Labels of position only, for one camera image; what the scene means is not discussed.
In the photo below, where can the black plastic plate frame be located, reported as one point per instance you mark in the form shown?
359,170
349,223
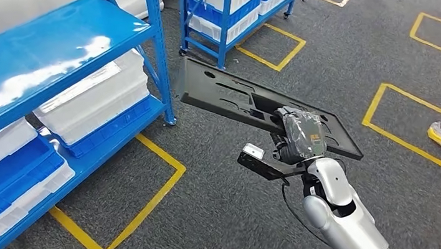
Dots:
207,93

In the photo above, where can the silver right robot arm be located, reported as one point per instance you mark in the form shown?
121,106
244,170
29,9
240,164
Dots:
350,225

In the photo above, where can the blue wheeled shelf rack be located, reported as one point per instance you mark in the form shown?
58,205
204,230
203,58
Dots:
224,37

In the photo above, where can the large blue metal shelf rack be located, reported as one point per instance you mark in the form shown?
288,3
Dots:
25,47

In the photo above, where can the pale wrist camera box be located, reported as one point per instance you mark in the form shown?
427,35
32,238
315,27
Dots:
254,158

